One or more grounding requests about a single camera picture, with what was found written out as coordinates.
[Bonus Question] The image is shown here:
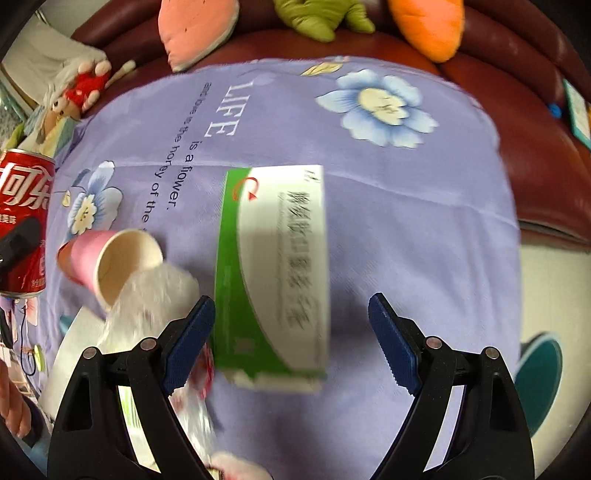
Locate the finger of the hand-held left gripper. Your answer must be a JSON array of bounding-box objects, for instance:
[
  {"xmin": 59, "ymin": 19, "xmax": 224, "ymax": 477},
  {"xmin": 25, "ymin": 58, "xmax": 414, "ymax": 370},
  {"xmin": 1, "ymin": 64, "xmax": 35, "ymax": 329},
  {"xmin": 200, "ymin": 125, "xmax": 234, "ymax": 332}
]
[{"xmin": 0, "ymin": 217, "xmax": 42, "ymax": 278}]

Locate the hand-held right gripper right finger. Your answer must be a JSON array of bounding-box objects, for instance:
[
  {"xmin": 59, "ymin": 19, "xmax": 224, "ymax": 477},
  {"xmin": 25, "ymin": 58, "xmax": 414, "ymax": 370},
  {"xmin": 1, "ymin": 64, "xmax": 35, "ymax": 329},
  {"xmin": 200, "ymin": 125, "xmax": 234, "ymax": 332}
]
[{"xmin": 368, "ymin": 292, "xmax": 536, "ymax": 480}]

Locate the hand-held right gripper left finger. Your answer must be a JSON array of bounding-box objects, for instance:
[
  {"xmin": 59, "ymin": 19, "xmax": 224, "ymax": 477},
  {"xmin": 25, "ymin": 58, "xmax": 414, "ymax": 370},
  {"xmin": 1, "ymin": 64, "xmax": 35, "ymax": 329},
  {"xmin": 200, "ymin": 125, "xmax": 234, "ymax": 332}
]
[{"xmin": 46, "ymin": 295, "xmax": 218, "ymax": 480}]

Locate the red cola can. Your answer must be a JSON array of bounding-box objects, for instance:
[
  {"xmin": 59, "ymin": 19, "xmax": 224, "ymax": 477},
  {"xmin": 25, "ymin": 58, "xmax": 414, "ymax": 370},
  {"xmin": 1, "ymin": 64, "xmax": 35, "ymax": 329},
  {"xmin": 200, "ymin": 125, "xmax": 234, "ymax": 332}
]
[{"xmin": 0, "ymin": 148, "xmax": 56, "ymax": 296}]

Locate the clear plastic bag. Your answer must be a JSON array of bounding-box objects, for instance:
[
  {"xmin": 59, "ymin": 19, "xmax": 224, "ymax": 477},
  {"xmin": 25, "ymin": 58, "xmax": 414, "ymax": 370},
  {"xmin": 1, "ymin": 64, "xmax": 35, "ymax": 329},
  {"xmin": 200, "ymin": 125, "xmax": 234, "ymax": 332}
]
[{"xmin": 95, "ymin": 263, "xmax": 201, "ymax": 356}]

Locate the pink paper cup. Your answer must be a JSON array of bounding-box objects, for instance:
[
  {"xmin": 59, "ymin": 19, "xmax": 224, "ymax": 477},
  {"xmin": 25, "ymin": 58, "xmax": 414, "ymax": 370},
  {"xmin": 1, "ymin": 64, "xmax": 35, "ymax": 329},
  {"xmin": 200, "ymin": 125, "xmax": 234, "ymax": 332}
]
[{"xmin": 57, "ymin": 228, "xmax": 164, "ymax": 312}]

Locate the green and white medicine box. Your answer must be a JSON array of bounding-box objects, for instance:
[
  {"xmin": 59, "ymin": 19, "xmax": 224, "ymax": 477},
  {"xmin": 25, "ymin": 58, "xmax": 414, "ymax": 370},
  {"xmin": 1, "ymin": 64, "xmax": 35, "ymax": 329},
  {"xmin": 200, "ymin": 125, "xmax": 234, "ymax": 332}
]
[{"xmin": 210, "ymin": 165, "xmax": 331, "ymax": 394}]

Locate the teal trash bin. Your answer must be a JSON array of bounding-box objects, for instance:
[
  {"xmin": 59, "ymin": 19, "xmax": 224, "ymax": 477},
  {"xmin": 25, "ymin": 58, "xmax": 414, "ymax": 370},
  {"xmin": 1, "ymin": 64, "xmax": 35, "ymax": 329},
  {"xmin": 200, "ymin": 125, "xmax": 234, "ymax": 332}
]
[{"xmin": 512, "ymin": 332, "xmax": 565, "ymax": 439}]

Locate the person's left hand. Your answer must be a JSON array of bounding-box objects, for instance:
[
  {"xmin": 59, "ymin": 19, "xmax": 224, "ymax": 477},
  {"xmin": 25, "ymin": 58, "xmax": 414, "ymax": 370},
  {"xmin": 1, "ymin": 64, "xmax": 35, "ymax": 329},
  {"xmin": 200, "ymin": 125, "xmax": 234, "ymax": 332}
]
[{"xmin": 0, "ymin": 362, "xmax": 28, "ymax": 437}]

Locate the yellow picture book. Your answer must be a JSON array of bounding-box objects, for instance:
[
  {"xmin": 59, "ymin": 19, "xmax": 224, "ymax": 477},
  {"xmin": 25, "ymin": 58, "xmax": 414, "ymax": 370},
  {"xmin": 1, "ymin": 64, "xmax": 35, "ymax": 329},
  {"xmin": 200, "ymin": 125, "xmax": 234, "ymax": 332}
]
[{"xmin": 9, "ymin": 108, "xmax": 81, "ymax": 155}]

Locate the purple floral blanket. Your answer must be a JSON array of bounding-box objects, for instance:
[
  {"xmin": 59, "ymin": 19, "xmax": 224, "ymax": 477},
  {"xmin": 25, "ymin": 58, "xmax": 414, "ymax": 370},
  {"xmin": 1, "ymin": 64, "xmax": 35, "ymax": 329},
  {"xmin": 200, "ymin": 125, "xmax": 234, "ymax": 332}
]
[{"xmin": 0, "ymin": 55, "xmax": 525, "ymax": 480}]

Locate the red plush doll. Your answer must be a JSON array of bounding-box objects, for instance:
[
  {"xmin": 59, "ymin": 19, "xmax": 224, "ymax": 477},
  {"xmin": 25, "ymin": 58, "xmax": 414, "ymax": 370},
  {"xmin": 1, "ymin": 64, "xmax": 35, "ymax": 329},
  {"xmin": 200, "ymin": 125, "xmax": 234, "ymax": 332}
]
[{"xmin": 46, "ymin": 60, "xmax": 137, "ymax": 121}]

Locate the white cloth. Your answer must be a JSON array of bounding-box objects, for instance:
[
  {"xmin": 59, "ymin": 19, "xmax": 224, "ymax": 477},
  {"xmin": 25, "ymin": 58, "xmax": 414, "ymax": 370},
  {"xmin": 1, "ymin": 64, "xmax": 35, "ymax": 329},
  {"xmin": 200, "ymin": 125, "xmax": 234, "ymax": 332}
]
[{"xmin": 14, "ymin": 23, "xmax": 107, "ymax": 93}]

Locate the dark red leather sofa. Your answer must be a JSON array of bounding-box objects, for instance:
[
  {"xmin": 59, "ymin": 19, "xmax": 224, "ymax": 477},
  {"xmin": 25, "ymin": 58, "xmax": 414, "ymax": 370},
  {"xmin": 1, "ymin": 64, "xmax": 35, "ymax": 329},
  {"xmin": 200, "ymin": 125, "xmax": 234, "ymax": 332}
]
[{"xmin": 69, "ymin": 0, "xmax": 591, "ymax": 241}]

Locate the pink carrot plush pillow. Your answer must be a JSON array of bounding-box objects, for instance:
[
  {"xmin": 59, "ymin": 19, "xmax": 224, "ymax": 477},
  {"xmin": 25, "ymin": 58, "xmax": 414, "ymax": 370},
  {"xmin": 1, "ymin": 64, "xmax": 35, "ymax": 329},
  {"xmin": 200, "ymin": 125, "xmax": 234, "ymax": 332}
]
[{"xmin": 158, "ymin": 0, "xmax": 241, "ymax": 72}]

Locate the teal bordered picture book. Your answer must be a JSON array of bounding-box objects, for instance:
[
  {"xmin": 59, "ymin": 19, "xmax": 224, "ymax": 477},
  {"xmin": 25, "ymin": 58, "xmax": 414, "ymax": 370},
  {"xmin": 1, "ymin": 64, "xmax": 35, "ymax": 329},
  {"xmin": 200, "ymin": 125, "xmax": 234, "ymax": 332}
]
[{"xmin": 561, "ymin": 78, "xmax": 591, "ymax": 151}]

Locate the orange plush pillow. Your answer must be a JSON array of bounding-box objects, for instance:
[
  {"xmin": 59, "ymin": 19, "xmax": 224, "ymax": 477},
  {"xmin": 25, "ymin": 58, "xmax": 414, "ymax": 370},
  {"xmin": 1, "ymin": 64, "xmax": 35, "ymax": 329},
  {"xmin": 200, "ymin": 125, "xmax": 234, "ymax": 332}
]
[{"xmin": 387, "ymin": 0, "xmax": 466, "ymax": 64}]

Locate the green plush pillow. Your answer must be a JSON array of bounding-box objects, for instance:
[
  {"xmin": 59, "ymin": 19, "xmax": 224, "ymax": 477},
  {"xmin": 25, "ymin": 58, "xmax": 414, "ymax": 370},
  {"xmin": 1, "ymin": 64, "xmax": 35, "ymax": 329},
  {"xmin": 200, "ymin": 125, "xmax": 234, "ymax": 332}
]
[{"xmin": 272, "ymin": 0, "xmax": 376, "ymax": 43}]

